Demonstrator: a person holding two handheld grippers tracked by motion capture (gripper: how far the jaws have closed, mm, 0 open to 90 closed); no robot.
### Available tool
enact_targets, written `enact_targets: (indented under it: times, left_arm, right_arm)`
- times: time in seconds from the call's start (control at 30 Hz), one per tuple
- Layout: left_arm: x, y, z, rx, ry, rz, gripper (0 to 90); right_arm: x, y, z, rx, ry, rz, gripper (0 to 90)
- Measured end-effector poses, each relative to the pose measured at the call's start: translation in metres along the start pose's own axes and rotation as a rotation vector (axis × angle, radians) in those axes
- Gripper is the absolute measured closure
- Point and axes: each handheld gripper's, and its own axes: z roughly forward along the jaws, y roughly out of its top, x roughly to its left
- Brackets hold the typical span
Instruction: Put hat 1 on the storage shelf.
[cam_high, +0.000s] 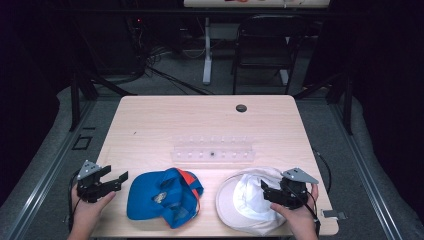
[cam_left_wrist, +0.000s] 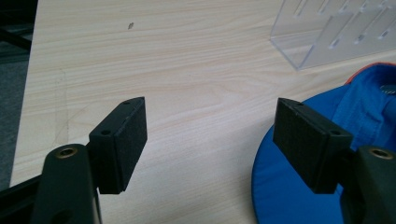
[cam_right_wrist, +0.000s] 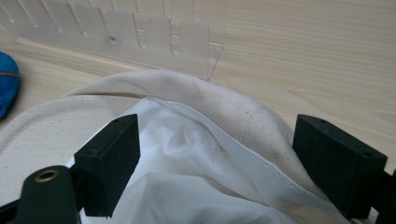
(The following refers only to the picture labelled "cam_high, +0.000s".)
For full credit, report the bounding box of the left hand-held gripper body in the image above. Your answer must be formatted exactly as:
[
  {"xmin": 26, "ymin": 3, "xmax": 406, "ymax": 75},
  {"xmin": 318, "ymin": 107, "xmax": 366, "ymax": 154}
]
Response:
[{"xmin": 76, "ymin": 159, "xmax": 116, "ymax": 204}]

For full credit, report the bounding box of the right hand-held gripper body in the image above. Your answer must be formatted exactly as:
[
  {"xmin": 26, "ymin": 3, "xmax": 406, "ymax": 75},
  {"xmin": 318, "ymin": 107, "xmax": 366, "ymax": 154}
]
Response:
[{"xmin": 279, "ymin": 167, "xmax": 320, "ymax": 211}]

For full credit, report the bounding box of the white cap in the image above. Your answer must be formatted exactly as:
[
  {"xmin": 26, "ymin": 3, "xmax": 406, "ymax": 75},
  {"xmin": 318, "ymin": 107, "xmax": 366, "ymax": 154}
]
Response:
[{"xmin": 214, "ymin": 166, "xmax": 288, "ymax": 237}]

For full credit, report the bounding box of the blue and orange cap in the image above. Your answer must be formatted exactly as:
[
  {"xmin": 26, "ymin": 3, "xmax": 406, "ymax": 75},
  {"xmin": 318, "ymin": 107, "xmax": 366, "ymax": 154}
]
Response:
[{"xmin": 126, "ymin": 167, "xmax": 205, "ymax": 230}]

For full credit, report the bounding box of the clear acrylic slotted rack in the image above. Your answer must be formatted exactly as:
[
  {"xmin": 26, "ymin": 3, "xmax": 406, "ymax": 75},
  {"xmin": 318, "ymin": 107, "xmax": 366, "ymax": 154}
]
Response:
[{"xmin": 170, "ymin": 134, "xmax": 256, "ymax": 165}]

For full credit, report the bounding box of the person's left hand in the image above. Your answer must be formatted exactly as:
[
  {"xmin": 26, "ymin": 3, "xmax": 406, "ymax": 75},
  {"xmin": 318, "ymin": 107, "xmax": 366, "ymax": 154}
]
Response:
[{"xmin": 70, "ymin": 185, "xmax": 117, "ymax": 230}]

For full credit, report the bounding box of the person's right hand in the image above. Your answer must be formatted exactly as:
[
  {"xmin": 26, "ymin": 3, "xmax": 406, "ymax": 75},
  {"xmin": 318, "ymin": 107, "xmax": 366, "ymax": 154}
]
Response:
[{"xmin": 270, "ymin": 183, "xmax": 320, "ymax": 235}]

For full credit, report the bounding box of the black folding chair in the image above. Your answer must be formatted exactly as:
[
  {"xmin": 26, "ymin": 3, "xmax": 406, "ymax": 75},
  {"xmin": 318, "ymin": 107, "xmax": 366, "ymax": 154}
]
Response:
[{"xmin": 231, "ymin": 14, "xmax": 308, "ymax": 96}]

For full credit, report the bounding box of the white desk leg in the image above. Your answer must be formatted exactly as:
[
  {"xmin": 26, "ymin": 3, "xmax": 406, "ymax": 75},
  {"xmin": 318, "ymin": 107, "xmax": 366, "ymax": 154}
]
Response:
[{"xmin": 202, "ymin": 16, "xmax": 215, "ymax": 86}]

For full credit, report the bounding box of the white desk top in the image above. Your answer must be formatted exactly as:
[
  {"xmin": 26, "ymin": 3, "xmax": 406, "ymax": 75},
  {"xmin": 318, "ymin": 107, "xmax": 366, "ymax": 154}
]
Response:
[{"xmin": 182, "ymin": 0, "xmax": 331, "ymax": 9}]

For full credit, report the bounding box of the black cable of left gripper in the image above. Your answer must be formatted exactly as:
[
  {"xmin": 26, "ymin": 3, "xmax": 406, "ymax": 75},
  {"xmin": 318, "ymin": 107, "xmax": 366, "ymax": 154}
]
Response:
[{"xmin": 67, "ymin": 170, "xmax": 82, "ymax": 233}]

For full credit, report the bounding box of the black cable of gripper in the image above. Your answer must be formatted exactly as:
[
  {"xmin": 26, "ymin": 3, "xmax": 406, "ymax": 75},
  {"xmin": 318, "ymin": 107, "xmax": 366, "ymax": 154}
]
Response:
[
  {"xmin": 67, "ymin": 170, "xmax": 82, "ymax": 233},
  {"xmin": 290, "ymin": 149, "xmax": 333, "ymax": 236}
]

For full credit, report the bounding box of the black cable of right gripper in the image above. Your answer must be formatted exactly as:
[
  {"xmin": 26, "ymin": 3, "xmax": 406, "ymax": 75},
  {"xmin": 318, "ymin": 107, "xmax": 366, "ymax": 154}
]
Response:
[{"xmin": 290, "ymin": 149, "xmax": 333, "ymax": 236}]

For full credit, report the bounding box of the aluminium floor rail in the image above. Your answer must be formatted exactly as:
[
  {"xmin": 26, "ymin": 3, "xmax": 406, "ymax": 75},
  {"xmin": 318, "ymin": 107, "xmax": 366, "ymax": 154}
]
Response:
[
  {"xmin": 327, "ymin": 102, "xmax": 407, "ymax": 240},
  {"xmin": 0, "ymin": 99, "xmax": 98, "ymax": 240}
]

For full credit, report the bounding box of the black metal frame post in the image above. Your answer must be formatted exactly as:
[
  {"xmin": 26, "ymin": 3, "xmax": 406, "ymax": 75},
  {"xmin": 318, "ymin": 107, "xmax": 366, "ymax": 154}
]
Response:
[
  {"xmin": 68, "ymin": 70, "xmax": 138, "ymax": 133},
  {"xmin": 292, "ymin": 70, "xmax": 355, "ymax": 136}
]

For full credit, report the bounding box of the bundle of floor cables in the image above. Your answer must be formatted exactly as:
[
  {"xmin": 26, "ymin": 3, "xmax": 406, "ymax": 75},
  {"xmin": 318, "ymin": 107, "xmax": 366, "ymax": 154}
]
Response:
[{"xmin": 131, "ymin": 16, "xmax": 214, "ymax": 96}]

